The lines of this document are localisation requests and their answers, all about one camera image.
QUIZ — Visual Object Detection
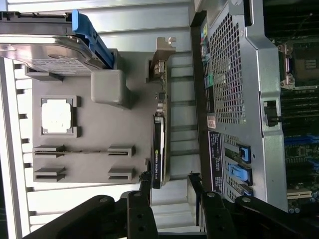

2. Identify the white expansion slot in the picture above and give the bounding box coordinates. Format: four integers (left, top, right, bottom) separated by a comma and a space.
286, 189, 313, 199

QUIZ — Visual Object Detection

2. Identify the grey parts rack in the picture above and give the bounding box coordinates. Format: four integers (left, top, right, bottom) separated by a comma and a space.
24, 48, 175, 186

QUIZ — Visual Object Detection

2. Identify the green Dell motherboard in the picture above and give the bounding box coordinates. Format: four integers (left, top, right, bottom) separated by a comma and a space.
263, 0, 319, 215

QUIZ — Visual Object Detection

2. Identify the long blue expansion slot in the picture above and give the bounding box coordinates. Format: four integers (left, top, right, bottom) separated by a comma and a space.
285, 135, 319, 147

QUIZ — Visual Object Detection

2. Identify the silver CPU chip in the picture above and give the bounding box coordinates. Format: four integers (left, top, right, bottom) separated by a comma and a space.
41, 101, 73, 134

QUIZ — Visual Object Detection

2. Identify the open PC case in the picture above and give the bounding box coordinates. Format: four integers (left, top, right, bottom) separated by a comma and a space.
189, 0, 319, 212

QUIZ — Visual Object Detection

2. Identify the CPU socket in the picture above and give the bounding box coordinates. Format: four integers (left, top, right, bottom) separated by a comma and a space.
277, 39, 319, 90

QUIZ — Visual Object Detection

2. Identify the silver hard disk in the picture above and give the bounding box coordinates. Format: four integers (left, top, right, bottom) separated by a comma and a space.
0, 11, 105, 77

